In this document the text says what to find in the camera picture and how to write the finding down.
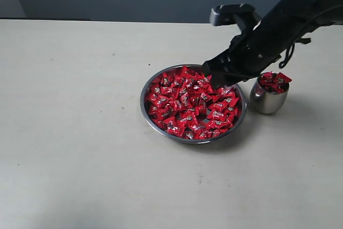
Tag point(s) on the stainless steel cup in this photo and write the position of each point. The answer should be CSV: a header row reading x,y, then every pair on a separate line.
x,y
265,102

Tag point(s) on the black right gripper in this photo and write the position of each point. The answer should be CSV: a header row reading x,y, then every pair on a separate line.
x,y
252,51

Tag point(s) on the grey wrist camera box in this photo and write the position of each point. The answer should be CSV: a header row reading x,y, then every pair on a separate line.
x,y
242,15

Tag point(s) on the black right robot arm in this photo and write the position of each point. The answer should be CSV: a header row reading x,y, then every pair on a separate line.
x,y
311,15

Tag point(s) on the pile of red candies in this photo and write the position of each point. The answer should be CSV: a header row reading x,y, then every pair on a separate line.
x,y
187,108

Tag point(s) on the red candies in cup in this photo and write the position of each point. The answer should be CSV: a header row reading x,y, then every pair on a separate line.
x,y
276,83

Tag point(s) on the round steel plate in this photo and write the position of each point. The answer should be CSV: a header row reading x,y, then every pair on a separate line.
x,y
160,129

